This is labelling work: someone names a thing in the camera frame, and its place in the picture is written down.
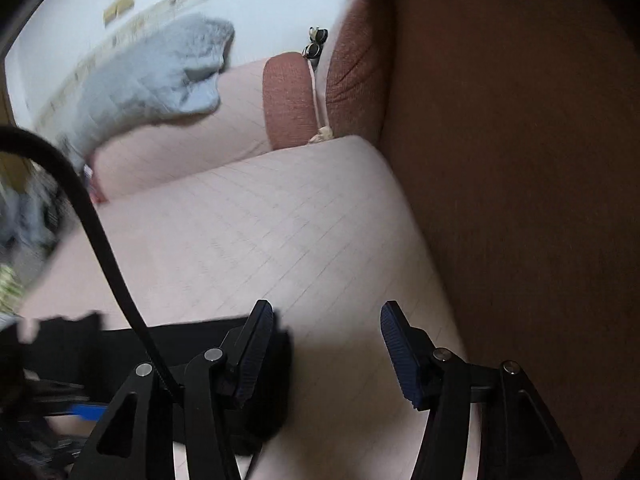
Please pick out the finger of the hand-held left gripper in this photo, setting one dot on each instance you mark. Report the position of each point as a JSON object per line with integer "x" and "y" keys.
{"x": 85, "y": 410}

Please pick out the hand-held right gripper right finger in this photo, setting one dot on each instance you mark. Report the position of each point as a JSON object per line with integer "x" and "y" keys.
{"x": 395, "y": 350}

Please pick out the pink quilted sofa cover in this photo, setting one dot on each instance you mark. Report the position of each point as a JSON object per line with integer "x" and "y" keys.
{"x": 280, "y": 230}

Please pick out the brown square cushion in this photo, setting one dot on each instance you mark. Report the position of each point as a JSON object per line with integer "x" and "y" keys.
{"x": 357, "y": 70}

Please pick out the grey quilted blanket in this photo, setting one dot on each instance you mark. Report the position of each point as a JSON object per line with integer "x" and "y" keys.
{"x": 145, "y": 85}

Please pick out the brown sofa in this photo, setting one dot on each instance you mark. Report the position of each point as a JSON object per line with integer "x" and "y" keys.
{"x": 510, "y": 160}

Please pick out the black pants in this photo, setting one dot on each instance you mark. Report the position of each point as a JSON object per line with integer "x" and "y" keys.
{"x": 205, "y": 342}

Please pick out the black and white plush toy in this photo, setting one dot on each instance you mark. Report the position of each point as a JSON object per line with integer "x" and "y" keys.
{"x": 315, "y": 45}

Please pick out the brown round bolster cushion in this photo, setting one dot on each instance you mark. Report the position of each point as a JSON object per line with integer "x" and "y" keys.
{"x": 290, "y": 105}

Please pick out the pile of grey clothes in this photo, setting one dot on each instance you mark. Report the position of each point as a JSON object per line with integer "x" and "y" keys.
{"x": 27, "y": 220}

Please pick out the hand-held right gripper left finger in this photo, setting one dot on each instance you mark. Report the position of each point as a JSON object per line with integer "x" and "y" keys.
{"x": 255, "y": 345}

